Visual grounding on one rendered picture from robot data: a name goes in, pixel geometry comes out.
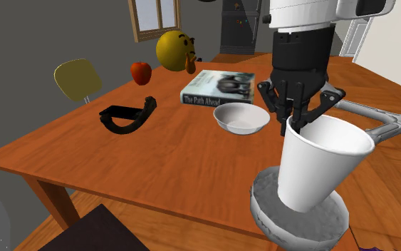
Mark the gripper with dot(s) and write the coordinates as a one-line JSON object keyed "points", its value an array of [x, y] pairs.
{"points": [[300, 55]]}

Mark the white paper cup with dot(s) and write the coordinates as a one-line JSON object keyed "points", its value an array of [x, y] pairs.
{"points": [[320, 160]]}

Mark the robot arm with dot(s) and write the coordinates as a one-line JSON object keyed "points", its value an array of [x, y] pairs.
{"points": [[300, 14]]}

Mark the white bowl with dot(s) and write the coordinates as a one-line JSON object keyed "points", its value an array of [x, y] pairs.
{"points": [[241, 118]]}

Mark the grey hardcover book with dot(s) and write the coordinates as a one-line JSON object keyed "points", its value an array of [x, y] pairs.
{"points": [[214, 85]]}

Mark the white door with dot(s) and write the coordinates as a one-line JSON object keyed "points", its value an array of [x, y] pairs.
{"points": [[354, 36]]}

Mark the dark refrigerator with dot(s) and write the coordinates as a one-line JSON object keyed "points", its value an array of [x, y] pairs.
{"points": [[238, 31]]}

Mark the grey metal tongs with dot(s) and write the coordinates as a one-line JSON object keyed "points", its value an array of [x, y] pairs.
{"points": [[391, 120]]}

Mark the grey rough bowl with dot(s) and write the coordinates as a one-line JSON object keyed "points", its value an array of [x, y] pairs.
{"points": [[320, 226]]}

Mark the yellow thinking face ball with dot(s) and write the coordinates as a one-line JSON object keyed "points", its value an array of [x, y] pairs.
{"points": [[172, 50]]}

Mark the wooden table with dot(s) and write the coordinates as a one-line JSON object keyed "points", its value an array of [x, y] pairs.
{"points": [[172, 156]]}

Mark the red apple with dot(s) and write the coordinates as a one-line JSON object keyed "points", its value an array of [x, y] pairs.
{"points": [[141, 73]]}

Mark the wooden framed window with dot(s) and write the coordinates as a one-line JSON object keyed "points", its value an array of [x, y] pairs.
{"points": [[155, 17]]}

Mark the olive yellow chair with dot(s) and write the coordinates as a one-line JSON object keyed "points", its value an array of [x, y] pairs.
{"points": [[78, 80]]}

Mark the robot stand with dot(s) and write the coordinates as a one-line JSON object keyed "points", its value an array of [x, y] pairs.
{"points": [[97, 233]]}

